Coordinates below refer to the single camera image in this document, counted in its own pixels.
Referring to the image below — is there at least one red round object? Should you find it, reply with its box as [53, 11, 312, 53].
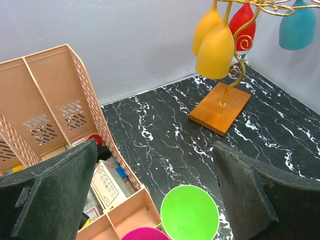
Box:
[88, 134, 103, 146]

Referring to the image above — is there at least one pink wine glass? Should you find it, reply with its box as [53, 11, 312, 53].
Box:
[121, 227, 171, 240]

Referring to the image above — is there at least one peach plastic file organizer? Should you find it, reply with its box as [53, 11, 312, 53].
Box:
[0, 44, 161, 240]

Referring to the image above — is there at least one yellow block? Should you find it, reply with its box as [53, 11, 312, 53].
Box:
[11, 164, 25, 173]

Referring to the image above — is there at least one rear yellow wine glass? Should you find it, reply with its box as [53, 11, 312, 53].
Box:
[191, 0, 222, 56]

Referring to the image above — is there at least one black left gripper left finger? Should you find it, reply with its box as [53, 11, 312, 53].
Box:
[0, 139, 98, 240]

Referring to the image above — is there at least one white red box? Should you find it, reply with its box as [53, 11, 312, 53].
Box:
[91, 160, 134, 210]

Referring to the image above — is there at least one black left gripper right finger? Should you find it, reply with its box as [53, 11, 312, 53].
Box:
[213, 141, 320, 240]

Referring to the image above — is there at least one blue wine glass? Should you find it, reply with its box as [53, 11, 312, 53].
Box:
[278, 0, 317, 51]

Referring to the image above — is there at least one front orange wine glass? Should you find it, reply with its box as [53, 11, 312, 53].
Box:
[195, 1, 235, 79]

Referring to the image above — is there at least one blue block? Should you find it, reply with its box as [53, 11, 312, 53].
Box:
[115, 166, 128, 179]

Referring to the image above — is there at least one red wine glass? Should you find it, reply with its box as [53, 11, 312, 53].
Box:
[228, 3, 257, 52]

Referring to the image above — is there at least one green wine glass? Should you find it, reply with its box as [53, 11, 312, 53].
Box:
[160, 185, 220, 240]

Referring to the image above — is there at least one gold wire rack wooden base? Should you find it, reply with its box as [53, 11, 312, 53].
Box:
[189, 0, 320, 136]

